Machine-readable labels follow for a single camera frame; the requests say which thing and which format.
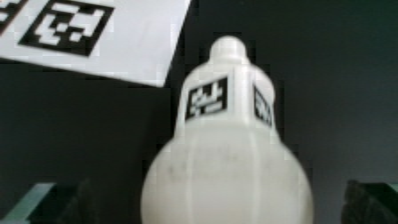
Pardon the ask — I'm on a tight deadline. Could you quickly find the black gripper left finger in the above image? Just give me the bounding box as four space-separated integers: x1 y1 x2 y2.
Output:
0 180 96 224

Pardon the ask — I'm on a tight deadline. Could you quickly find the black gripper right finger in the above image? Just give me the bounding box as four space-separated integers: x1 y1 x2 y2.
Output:
343 180 398 224

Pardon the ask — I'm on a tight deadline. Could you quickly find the white lamp bulb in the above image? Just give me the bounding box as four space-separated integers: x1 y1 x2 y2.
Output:
140 36 315 224

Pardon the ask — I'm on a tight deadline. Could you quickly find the white marker sheet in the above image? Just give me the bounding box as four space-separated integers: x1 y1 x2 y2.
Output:
0 0 192 87

